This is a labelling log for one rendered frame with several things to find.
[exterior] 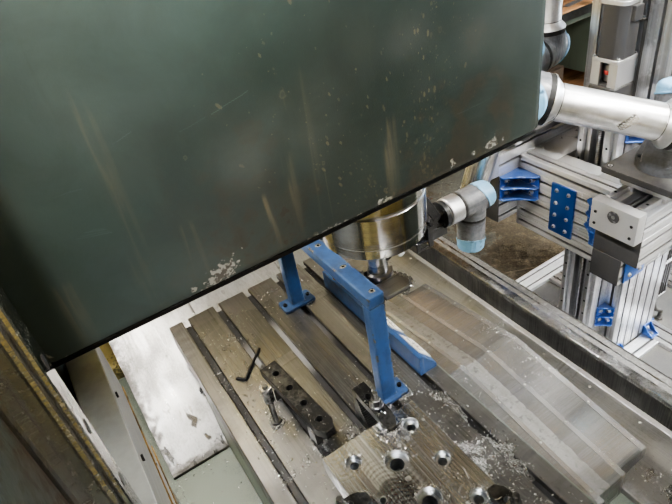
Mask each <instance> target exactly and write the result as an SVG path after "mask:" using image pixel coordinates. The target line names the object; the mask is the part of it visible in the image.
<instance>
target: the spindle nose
mask: <svg viewBox="0 0 672 504"><path fill-rule="evenodd" d="M426 221H427V201H426V187H425V188H423V189H421V190H419V191H417V192H415V193H413V194H411V195H409V196H407V197H405V198H403V199H401V200H399V201H397V202H395V203H393V204H391V205H389V206H387V207H384V208H382V209H380V210H378V211H376V212H374V213H372V214H370V215H368V216H366V217H364V218H362V219H360V220H358V221H356V222H354V223H352V224H350V225H348V226H346V227H343V228H341V229H339V230H337V231H335V232H333V233H331V234H329V235H327V236H325V237H323V241H324V243H325V245H326V246H327V247H328V248H329V249H330V250H331V251H333V252H334V253H336V254H338V255H341V256H343V257H346V258H350V259H355V260H379V259H385V258H389V257H393V256H396V255H398V254H401V253H403V252H405V251H406V250H408V249H410V248H411V247H413V246H414V245H415V244H417V243H418V242H419V241H420V240H421V238H422V237H423V235H424V234H425V231H426V227H427V223H426Z"/></svg>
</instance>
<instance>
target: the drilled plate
mask: <svg viewBox="0 0 672 504"><path fill-rule="evenodd" d="M393 414H394V415H395V418H396V421H397V424H398V422H399V424H401V423H403V424H402V426H403V427H401V429H402V428H403V429H402V430H401V429H399V428H400V427H399V425H398V426H397V427H396V428H397V429H396V428H395V429H393V430H398V431H399V430H400V431H399V432H396V434H395V435H396V436H393V435H394V433H392V436H390V435H387V434H388V433H389V434H390V432H392V431H393V430H392V431H388V430H387V431H385V432H384V430H386V429H384V428H382V426H381V425H380V424H379V423H377V424H375V425H374V426H372V427H370V428H369V429H367V430H366V431H364V432H363V433H361V434H360V435H358V436H357V437H355V438H354V439H352V440H351V441H349V442H348V443H346V444H344V445H343V446H341V447H340V448H338V449H337V450H335V451H334V452H332V453H331V454H329V455H328V456H326V457H325V458H323V459H322V461H323V465H324V468H325V472H326V474H327V475H328V477H329V478H330V479H331V481H332V482H333V484H334V485H335V486H336V488H337V489H338V490H339V492H340V493H341V495H342V496H343V497H344V498H346V497H347V496H348V495H350V494H353V493H355V492H361V491H362V492H366V491H369V493H370V495H371V496H370V495H369V496H370V497H371V498H372V502H373V503H372V502H371V504H443V503H444V504H446V503H447V504H467V503H468V502H467V500H468V499H469V500H470V501H471V502H473V503H475V504H484V503H485V504H492V502H490V500H489V498H488V496H487V495H488V493H487V490H486V491H485V490H484V489H485V488H486V489H487V487H488V488H489V487H490V486H492V485H493V484H496V483H495V482H494V481H493V480H492V479H491V478H490V477H489V476H488V475H487V474H486V473H485V472H484V471H483V470H482V469H481V468H480V467H479V466H478V465H477V464H476V463H475V462H474V461H473V460H472V459H471V458H470V457H469V456H468V455H467V454H466V453H465V452H464V451H463V450H462V449H461V448H460V447H459V446H458V445H457V444H456V443H455V442H454V441H453V440H452V439H451V438H450V437H449V436H448V435H447V434H446V433H445V432H444V431H442V430H441V429H440V428H439V427H438V426H437V425H436V424H435V423H434V422H433V421H432V420H431V419H430V418H429V417H428V416H427V415H426V414H425V413H424V412H423V411H422V410H421V409H420V408H419V407H418V406H417V405H416V404H415V403H414V402H413V401H410V402H409V403H407V404H406V405H404V406H403V407H401V408H400V409H398V410H397V411H395V412H393ZM398 418H399V419H400V420H401V421H403V420H402V418H404V421H403V422H400V420H399V419H398ZM411 418H412V419H411ZM416 418H417V419H416ZM405 419H407V420H405ZM419 425H420V426H419ZM418 427H420V429H419V430H418V431H417V428H418ZM414 429H415V430H416V431H417V432H416V431H414ZM405 430H406V431H405ZM411 430H412V431H413V432H415V433H416V434H415V433H414V434H412V433H413V432H412V433H410V434H409V432H410V431H411ZM382 431H383V433H382ZM403 431H405V432H403ZM407 431H408V432H407ZM375 434H377V435H376V436H375ZM406 434H407V435H406ZM380 435H381V436H382V435H383V436H384V435H385V436H384V437H386V438H385V439H384V438H383V436H382V437H379V436H380ZM409 435H410V436H409ZM394 437H395V438H394ZM388 438H389V441H387V440H388ZM379 439H382V440H383V442H382V441H381V440H379ZM386 439H387V440H386ZM396 439H398V440H397V441H396ZM384 440H385V443H384ZM405 440H406V441H405ZM386 441H387V443H388V444H387V443H386ZM394 442H396V443H394ZM404 444H405V445H404ZM440 446H442V447H440ZM446 446H447V447H446ZM397 447H398V448H397ZM400 447H401V448H402V450H403V449H404V448H405V447H406V449H404V450H403V451H402V450H401V449H400ZM444 447H445V448H446V449H445V448H444ZM390 448H393V450H392V449H391V451H389V450H390ZM394 448H395V449H394ZM399 449H400V450H399ZM445 450H447V451H445ZM448 450H449V451H448ZM387 451H388V452H387ZM401 451H402V452H401ZM418 451H419V452H418ZM381 452H382V453H381ZM385 452H386V453H385ZM405 452H406V453H407V454H409V455H407V454H406V453H405ZM360 453H362V454H361V457H362V458H361V457H360V455H359V456H357V457H356V455H358V454H360ZM417 453H418V454H417ZM349 454H351V456H352V457H351V456H349ZM352 454H355V455H352ZM369 454H370V455H369ZM381 454H382V455H381ZM386 454H387V455H386ZM415 454H417V455H415ZM384 455H385V456H386V457H384ZM406 455H407V456H406ZM425 456H426V458H425ZM348 457H349V458H348ZM359 457H360V458H359ZM364 457H365V458H364ZM382 457H384V458H382ZM433 457H434V460H433ZM451 458H453V459H451ZM383 459H384V460H383ZM362 461H363V464H362ZM410 461H412V462H410ZM434 461H435V462H434ZM452 461H453V462H452ZM345 462H346V463H345ZM381 462H383V463H381ZM449 462H450V463H449ZM451 462H452V464H451ZM361 464H362V467H361V469H360V466H361ZM438 465H439V466H438ZM449 465H450V466H449ZM346 466H347V467H346ZM363 466H364V467H363ZM448 466H449V467H448ZM407 467H408V468H407ZM462 467H464V468H462ZM346 468H347V469H346ZM445 468H446V469H447V468H448V469H447V470H446V469H445ZM348 469H349V470H348ZM357 469H358V470H357ZM395 469H402V470H400V471H394V470H395ZM443 469H444V470H443ZM464 469H465V470H464ZM422 470H423V471H422ZM452 470H454V471H452ZM465 471H466V473H467V475H468V477H469V478H468V477H467V475H466V473H465ZM364 472H365V473H364ZM402 472H403V473H402ZM457 472H458V473H459V474H457ZM444 473H445V475H443V474H444ZM454 473H455V474H454ZM453 474H454V475H455V476H454V475H453ZM470 475H471V476H470ZM453 476H454V477H455V478H454V477H453ZM461 476H462V477H461ZM456 477H457V478H456ZM439 478H440V479H439ZM399 481H401V482H399ZM432 482H433V483H434V484H435V487H434V488H433V487H432V486H433V485H434V484H433V485H430V484H431V483H432ZM426 483H427V485H425V486H423V485H424V484H426ZM428 483H429V484H428ZM466 483H467V485H466V486H465V484H466ZM472 483H473V484H472ZM413 484H414V485H413ZM462 484H464V485H462ZM476 484H477V485H478V486H477V489H476V488H474V489H471V486H472V485H476ZM410 485H411V486H410ZM420 485H421V486H423V487H424V489H423V487H422V488H421V489H420V490H419V489H418V487H419V486H420ZM429 485H430V486H429ZM461 485H462V486H463V487H461ZM496 485H497V484H496ZM413 486H414V487H413ZM436 486H438V487H436ZM480 486H482V489H479V488H481V487H480ZM483 486H484V487H483ZM411 487H412V488H411ZM415 487H416V488H415ZM459 487H461V489H460V488H459ZM441 488H442V492H443V490H444V493H442V492H441V490H438V489H441ZM366 489H368V490H366ZM417 489H418V492H417ZM458 489H460V490H459V492H458ZM365 490H366V491H365ZM469 490H470V492H469ZM466 491H467V492H466ZM411 492H412V493H411ZM468 492H469V493H470V494H469V493H468ZM485 492H486V493H485ZM404 493H406V494H404ZM414 493H417V495H416V496H417V497H416V498H417V499H416V501H417V503H416V501H414V500H415V499H414V496H415V495H414ZM445 493H446V494H445ZM467 493H468V494H467ZM442 494H443V495H442ZM373 495H374V496H373ZM388 495H389V496H388ZM447 495H448V496H447ZM449 495H450V497H449ZM468 495H469V496H468ZM399 496H400V497H399ZM467 496H468V497H467ZM469 497H470V498H469ZM408 498H409V499H408ZM444 498H445V499H446V502H445V501H444V500H445V499H444ZM448 498H449V499H448ZM400 499H401V500H402V501H401V500H400ZM375 500H376V501H375ZM449 500H450V501H449ZM374 501H375V502H374ZM394 501H395V503H394ZM487 501H488V502H487ZM400 502H401V503H400ZM407 502H408V503H407ZM465 502H466V503H465ZM473 503H471V504H473Z"/></svg>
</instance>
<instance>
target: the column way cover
mask: <svg viewBox="0 0 672 504"><path fill-rule="evenodd" d="M65 365H66V368H67V371H68V374H69V377H70V380H71V383H72V387H73V390H74V393H75V396H76V399H77V402H78V405H79V407H80V408H81V410H82V412H83V413H84V415H85V416H86V418H87V419H88V421H89V422H90V424H91V425H92V427H93V428H94V430H95V432H96V433H97V435H98V436H99V438H100V439H101V441H102V442H103V444H104V445H105V447H106V448H107V450H108V452H109V453H110V455H111V456H112V458H113V459H114V461H115V462H116V464H117V465H118V467H119V468H120V470H121V471H122V473H123V475H124V476H125V478H126V479H127V481H128V482H129V484H130V485H131V487H132V488H133V490H134V491H135V493H136V495H137V496H138V498H139V499H140V501H141V502H142V504H180V503H179V501H178V499H177V497H176V496H175V494H174V492H173V490H172V489H171V486H170V485H169V483H168V480H167V478H166V476H165V473H164V471H163V469H162V466H161V464H160V462H159V460H158V456H157V455H156V453H155V450H154V448H153V447H152V446H151V445H150V443H149V442H148V440H147V438H146V436H145V435H144V433H143V431H142V428H141V426H140V424H139V422H138V419H137V417H136V415H135V412H134V410H133V408H132V405H131V403H130V401H129V397H128V396H127V394H126V391H125V389H124V388H123V387H122V386H121V384H120V383H119V381H118V379H117V377H116V376H115V374H114V372H113V370H112V368H111V367H110V365H109V363H108V361H107V360H106V358H105V356H104V354H103V352H102V351H101V349H100V347H98V348H96V349H93V350H91V351H89V352H87V353H85V354H83V355H81V356H79V357H77V358H75V359H73V360H71V361H69V362H67V363H65Z"/></svg>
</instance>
